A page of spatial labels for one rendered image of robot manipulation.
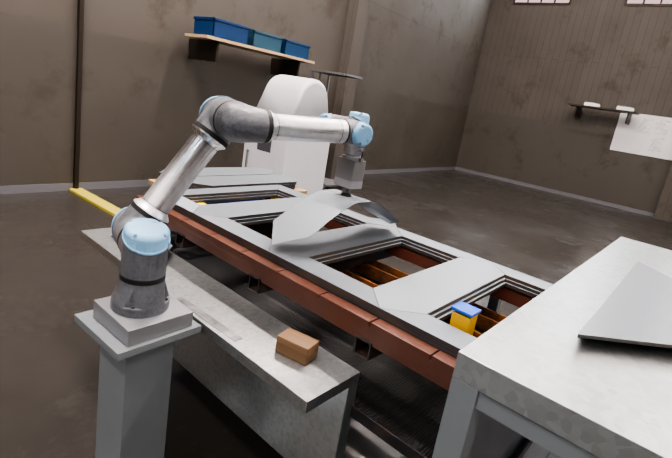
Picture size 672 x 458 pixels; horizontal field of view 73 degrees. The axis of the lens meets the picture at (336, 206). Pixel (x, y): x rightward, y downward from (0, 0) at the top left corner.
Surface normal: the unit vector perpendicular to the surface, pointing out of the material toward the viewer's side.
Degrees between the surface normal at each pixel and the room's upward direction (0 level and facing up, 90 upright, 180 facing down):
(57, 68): 90
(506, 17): 90
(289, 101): 72
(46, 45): 90
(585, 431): 90
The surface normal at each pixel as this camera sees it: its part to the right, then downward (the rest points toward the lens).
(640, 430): 0.16, -0.96
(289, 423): -0.65, 0.07
